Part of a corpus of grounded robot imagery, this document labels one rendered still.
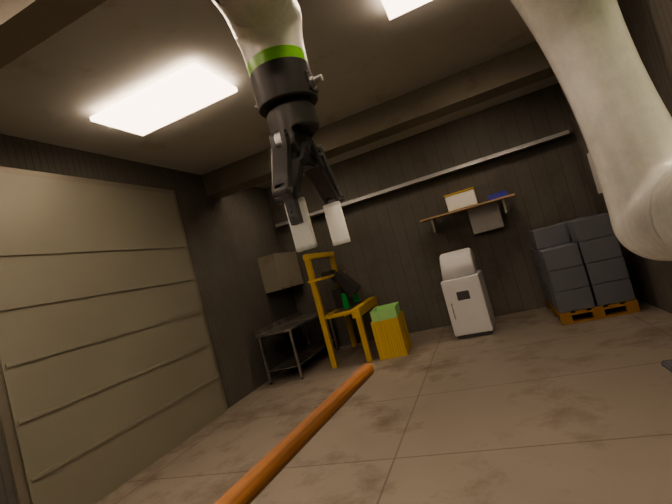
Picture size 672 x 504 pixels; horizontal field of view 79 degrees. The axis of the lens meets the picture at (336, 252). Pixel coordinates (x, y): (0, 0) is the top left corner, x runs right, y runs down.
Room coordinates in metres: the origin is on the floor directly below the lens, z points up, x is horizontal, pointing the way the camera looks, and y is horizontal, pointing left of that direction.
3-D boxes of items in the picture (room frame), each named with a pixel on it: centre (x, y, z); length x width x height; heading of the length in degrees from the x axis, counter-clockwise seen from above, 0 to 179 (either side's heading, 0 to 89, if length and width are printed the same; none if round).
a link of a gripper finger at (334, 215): (0.67, -0.01, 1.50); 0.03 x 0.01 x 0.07; 68
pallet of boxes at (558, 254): (5.75, -3.21, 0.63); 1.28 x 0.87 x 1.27; 160
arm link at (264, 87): (0.60, 0.01, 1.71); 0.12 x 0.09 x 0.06; 68
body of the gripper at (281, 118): (0.60, 0.01, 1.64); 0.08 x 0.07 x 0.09; 158
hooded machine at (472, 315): (6.13, -1.73, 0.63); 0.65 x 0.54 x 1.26; 156
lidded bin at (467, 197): (6.54, -2.18, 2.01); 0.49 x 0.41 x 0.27; 70
